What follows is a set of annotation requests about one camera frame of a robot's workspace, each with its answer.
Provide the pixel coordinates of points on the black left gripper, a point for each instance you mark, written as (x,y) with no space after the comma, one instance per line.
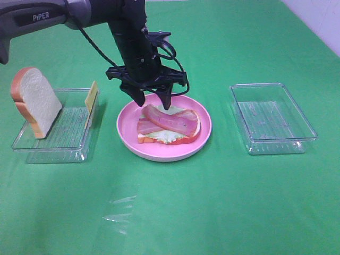
(148,70)

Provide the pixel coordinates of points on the green toy lettuce leaf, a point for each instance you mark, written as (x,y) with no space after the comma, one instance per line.
(167,136)

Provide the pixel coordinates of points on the tray bacon strip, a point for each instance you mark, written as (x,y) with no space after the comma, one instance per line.
(185,122)
(145,126)

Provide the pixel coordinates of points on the toy bread slice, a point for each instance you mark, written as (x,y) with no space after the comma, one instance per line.
(35,100)
(148,138)

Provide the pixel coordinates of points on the yellow toy cheese slice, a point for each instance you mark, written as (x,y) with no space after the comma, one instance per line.
(90,100)

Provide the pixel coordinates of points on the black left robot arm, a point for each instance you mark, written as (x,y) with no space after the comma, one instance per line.
(126,20)

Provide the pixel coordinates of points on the pink round plate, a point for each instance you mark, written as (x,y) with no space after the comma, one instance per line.
(127,123)

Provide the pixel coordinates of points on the clear left plastic tray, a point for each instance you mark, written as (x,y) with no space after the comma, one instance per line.
(72,136)

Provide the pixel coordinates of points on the clear plastic tray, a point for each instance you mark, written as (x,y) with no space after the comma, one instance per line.
(269,119)
(72,136)

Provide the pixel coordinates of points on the clear right plastic tray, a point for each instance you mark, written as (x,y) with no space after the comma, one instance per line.
(269,119)

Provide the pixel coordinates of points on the clear plastic film piece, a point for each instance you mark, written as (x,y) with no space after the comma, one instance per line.
(119,208)

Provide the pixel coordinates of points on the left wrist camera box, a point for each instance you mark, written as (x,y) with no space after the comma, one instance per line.
(159,38)

